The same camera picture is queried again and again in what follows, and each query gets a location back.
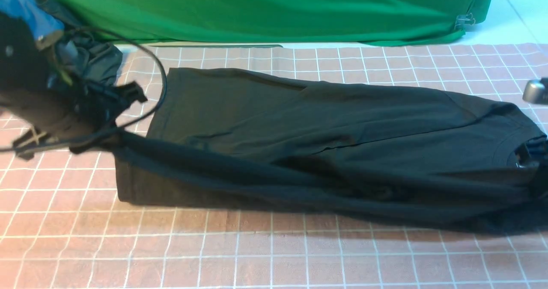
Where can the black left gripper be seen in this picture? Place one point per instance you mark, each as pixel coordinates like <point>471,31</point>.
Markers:
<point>81,117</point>

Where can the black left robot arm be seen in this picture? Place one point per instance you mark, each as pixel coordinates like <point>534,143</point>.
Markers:
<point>24,65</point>

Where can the dark gray long-sleeve top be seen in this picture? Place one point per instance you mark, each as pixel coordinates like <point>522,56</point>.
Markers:
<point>238,139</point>

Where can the metal binder clip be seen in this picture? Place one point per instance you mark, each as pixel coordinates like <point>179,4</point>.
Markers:
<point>464,20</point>

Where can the dark gray crumpled cloth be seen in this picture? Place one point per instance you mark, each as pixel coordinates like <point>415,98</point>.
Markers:
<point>80,51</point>

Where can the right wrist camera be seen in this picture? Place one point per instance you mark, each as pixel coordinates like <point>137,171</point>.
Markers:
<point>536,92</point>

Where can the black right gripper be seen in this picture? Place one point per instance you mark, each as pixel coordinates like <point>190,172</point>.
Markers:
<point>533,153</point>

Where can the pink grid-pattern table mat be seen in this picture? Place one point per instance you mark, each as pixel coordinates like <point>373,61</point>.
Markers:
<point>63,227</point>

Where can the blue cloth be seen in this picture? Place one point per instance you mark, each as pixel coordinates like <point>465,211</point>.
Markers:
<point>41,24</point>

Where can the green backdrop cloth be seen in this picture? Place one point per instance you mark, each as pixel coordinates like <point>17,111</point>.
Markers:
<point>374,22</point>

